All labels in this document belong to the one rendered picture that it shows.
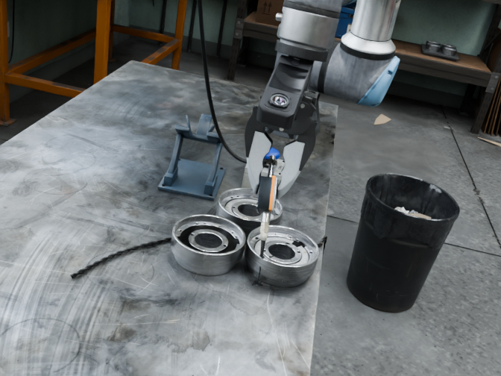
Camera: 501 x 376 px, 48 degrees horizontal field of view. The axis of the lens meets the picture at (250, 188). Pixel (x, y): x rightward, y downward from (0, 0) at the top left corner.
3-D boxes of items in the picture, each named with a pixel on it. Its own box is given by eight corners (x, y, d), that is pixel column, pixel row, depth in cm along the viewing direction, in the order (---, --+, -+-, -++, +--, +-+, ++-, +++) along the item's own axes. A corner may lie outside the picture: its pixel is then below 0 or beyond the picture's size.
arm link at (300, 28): (338, 19, 70) (274, 4, 71) (329, 56, 72) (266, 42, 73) (339, 19, 77) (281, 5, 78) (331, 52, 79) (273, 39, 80)
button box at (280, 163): (279, 198, 103) (284, 174, 100) (241, 189, 103) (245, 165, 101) (284, 180, 110) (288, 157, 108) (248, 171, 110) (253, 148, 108)
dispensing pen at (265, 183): (247, 271, 76) (262, 151, 80) (250, 272, 81) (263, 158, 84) (264, 272, 76) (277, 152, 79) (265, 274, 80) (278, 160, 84)
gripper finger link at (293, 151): (300, 191, 85) (308, 131, 82) (296, 204, 80) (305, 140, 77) (279, 188, 86) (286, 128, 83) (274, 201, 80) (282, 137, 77)
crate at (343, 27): (386, 39, 441) (394, 10, 431) (386, 49, 407) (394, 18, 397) (321, 24, 447) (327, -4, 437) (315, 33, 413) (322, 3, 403)
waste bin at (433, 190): (427, 328, 206) (467, 229, 186) (336, 306, 208) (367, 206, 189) (418, 275, 236) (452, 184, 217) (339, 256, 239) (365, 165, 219)
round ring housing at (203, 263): (172, 278, 77) (175, 253, 75) (167, 235, 86) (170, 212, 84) (247, 280, 80) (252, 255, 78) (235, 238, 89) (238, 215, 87)
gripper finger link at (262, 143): (262, 183, 86) (282, 127, 83) (256, 196, 80) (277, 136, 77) (242, 177, 86) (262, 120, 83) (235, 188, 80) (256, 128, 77)
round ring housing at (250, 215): (259, 206, 99) (263, 185, 97) (290, 239, 91) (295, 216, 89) (204, 212, 94) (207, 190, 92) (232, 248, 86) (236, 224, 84)
